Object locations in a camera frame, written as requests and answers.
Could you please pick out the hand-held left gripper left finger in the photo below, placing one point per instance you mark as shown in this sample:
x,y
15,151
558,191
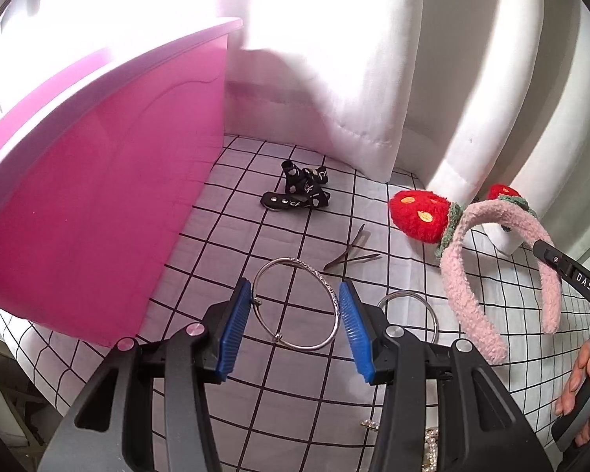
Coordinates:
x,y
232,329

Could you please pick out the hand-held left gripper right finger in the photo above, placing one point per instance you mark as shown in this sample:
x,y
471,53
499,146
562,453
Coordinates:
x,y
356,334

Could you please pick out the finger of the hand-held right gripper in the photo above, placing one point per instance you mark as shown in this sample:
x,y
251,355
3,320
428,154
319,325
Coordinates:
x,y
568,269

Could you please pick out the person's right hand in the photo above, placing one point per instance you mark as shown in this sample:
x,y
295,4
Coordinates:
x,y
577,378

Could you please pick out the long metal hair clip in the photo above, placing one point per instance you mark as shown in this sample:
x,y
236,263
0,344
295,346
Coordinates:
x,y
354,259

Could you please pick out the white black-grid cloth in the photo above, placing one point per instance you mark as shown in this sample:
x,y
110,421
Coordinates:
x,y
285,398

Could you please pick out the small pearl hair pin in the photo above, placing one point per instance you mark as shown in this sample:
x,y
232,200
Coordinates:
x,y
370,424

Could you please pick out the short metal hair clip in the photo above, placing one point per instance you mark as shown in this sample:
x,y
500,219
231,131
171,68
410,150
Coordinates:
x,y
356,238

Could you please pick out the pink strawberry plush headband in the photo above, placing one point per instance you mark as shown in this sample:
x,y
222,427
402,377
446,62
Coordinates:
x,y
464,300

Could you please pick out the black bow hair clip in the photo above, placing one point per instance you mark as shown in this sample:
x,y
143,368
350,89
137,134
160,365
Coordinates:
x,y
300,188

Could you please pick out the pink storage box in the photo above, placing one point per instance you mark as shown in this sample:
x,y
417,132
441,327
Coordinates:
x,y
103,206

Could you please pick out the white curtain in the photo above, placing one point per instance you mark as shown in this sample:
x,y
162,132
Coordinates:
x,y
349,59

